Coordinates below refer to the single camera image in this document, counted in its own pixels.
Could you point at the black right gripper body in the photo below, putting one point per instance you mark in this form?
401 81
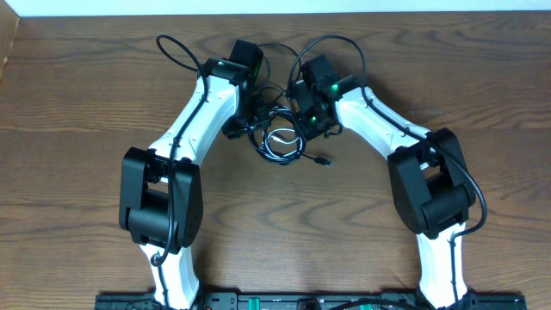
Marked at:
311 122

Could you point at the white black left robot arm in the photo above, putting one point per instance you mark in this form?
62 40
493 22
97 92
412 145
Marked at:
161 202

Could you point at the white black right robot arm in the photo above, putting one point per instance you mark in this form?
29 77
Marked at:
431 186

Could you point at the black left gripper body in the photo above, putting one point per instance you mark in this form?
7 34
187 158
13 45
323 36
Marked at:
250 118

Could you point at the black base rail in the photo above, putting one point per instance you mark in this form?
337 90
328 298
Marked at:
386 300

